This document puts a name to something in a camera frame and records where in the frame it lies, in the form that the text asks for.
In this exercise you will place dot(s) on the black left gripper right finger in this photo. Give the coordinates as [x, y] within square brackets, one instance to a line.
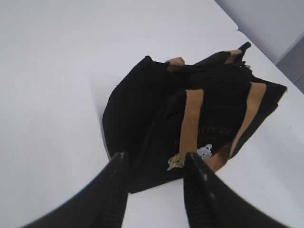
[210, 203]

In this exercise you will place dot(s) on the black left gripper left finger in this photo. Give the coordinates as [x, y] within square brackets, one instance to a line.
[101, 204]

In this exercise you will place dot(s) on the black canvas tote bag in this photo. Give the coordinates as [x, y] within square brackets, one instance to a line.
[161, 111]

